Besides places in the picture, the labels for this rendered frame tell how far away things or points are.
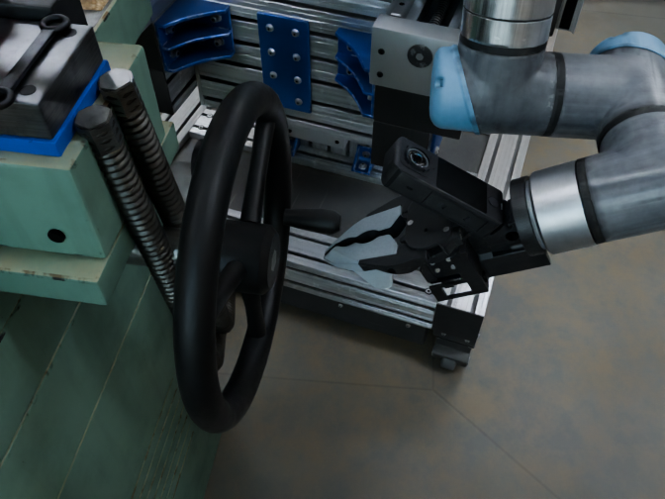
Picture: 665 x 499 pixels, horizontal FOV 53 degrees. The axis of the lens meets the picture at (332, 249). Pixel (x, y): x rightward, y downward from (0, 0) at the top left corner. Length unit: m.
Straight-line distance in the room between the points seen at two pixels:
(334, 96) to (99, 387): 0.63
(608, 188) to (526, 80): 0.12
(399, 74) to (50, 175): 0.58
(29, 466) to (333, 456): 0.77
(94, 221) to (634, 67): 0.46
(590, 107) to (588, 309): 1.04
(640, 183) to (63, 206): 0.42
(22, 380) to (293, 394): 0.85
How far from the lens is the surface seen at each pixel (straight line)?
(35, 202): 0.48
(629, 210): 0.57
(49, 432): 0.70
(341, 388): 1.41
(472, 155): 1.57
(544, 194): 0.58
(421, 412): 1.40
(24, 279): 0.53
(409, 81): 0.93
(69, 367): 0.70
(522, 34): 0.59
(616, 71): 0.63
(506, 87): 0.60
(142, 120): 0.50
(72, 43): 0.48
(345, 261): 0.64
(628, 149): 0.59
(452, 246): 0.60
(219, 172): 0.44
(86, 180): 0.47
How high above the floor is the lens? 1.25
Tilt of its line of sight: 50 degrees down
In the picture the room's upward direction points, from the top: straight up
